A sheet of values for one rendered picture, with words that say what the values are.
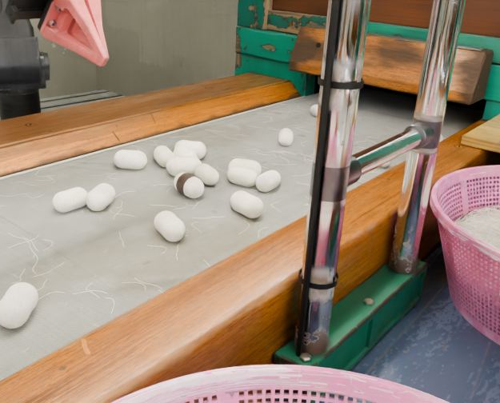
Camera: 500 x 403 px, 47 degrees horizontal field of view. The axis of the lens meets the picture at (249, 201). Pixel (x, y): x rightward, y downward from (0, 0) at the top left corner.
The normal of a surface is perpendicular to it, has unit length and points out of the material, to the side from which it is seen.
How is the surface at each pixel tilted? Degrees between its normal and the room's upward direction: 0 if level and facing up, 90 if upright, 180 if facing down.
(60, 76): 91
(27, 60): 72
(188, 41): 90
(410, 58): 66
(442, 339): 0
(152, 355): 0
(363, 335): 90
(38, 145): 45
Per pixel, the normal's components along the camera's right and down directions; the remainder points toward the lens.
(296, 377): -0.02, 0.14
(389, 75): -0.56, -0.11
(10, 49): 0.40, 0.08
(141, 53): -0.66, 0.26
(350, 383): -0.24, 0.11
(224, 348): 0.78, 0.29
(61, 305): 0.05, -0.92
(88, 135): 0.59, -0.45
